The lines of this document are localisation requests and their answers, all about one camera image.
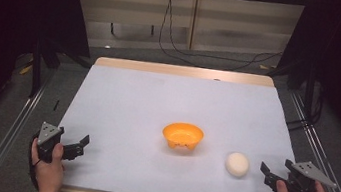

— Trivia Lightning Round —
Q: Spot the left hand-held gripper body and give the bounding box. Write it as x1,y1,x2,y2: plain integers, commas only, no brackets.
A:
33,120,68,166

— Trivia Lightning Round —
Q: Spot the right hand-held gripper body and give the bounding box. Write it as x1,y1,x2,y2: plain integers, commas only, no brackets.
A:
280,158,341,192

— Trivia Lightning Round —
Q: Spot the white round bun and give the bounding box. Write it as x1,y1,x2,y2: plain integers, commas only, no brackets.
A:
223,150,252,180

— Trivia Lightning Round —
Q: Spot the orange plastic bowl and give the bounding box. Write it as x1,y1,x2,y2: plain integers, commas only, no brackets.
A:
159,119,207,154

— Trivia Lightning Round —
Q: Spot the person's left hand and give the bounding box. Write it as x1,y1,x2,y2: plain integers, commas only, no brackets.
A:
25,138,70,192

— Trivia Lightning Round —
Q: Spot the small black stick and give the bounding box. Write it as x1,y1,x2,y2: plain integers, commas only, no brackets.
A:
52,98,61,113

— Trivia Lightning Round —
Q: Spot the black metal stand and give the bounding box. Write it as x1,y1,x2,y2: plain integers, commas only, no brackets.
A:
283,64,330,135
25,34,64,103

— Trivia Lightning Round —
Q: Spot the yellow tape strip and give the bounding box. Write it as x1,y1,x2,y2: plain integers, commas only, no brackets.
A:
19,62,34,77

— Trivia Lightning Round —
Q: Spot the white table cover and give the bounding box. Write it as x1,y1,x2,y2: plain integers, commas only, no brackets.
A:
50,57,305,192

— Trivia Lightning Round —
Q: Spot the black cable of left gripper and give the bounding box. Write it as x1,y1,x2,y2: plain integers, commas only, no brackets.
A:
23,135,47,192

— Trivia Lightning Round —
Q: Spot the black floor cable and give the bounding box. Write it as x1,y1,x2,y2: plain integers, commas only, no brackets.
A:
154,0,290,80

